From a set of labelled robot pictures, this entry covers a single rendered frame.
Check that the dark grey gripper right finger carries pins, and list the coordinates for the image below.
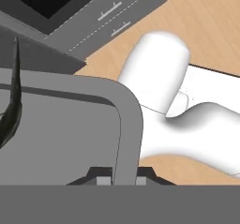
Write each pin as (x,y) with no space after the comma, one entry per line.
(146,174)

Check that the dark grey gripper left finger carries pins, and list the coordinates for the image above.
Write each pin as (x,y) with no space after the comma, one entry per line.
(97,174)

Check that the dark curved thin spike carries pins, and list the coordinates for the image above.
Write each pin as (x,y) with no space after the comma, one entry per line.
(13,109)

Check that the grey drawer front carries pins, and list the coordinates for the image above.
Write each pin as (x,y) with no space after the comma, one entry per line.
(131,13)
(90,13)

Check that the grey cabinet with dark opening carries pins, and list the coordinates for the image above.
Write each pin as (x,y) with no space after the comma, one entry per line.
(37,2)

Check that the white rounded pedestal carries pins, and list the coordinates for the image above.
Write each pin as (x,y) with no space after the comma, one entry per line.
(175,102)

